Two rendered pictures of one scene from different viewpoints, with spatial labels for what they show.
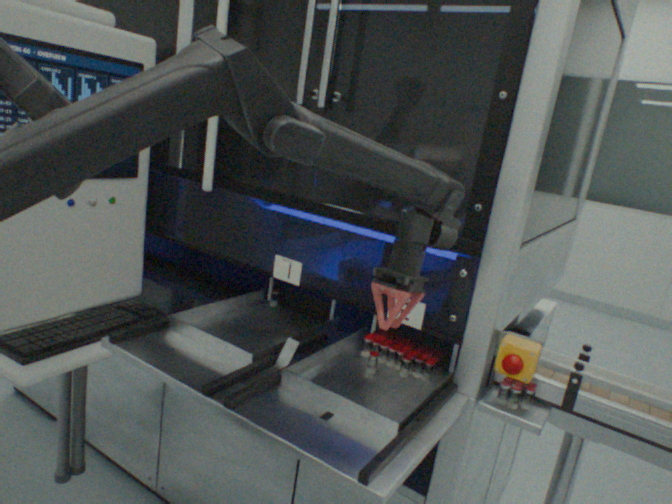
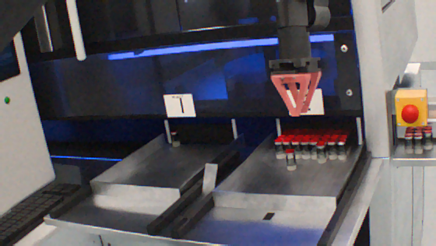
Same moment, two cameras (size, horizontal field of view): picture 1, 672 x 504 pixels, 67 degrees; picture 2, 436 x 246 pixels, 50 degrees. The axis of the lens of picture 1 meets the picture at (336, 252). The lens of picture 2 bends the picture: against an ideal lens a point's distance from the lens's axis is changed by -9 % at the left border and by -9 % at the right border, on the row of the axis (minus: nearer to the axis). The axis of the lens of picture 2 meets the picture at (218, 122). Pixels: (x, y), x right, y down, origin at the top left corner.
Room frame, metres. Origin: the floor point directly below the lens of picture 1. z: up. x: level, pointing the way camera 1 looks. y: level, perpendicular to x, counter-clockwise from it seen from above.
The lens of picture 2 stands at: (-0.02, 0.05, 1.34)
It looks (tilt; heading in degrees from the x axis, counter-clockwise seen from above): 17 degrees down; 359
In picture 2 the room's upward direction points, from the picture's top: 10 degrees counter-clockwise
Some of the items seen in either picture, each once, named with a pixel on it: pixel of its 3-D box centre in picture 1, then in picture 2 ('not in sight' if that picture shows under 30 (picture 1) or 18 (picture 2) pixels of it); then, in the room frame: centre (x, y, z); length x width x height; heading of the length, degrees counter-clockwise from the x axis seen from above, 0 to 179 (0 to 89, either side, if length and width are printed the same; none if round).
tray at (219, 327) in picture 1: (258, 322); (170, 163); (1.17, 0.16, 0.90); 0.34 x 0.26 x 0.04; 149
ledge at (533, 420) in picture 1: (516, 405); (421, 151); (1.00, -0.44, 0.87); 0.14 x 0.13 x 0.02; 149
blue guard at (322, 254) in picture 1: (162, 204); (47, 89); (1.51, 0.54, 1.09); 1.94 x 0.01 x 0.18; 59
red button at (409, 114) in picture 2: (513, 363); (410, 113); (0.94, -0.38, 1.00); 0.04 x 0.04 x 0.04; 59
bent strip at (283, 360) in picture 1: (271, 361); (198, 189); (0.95, 0.10, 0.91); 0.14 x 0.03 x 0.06; 148
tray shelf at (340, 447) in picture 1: (294, 366); (219, 188); (1.03, 0.05, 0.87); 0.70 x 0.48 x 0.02; 59
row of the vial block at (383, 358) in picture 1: (396, 357); (310, 149); (1.08, -0.17, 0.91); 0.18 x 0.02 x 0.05; 59
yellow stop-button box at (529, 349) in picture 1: (518, 357); (412, 107); (0.97, -0.40, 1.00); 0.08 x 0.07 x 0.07; 149
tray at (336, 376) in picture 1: (377, 373); (299, 166); (1.00, -0.13, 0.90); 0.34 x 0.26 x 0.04; 149
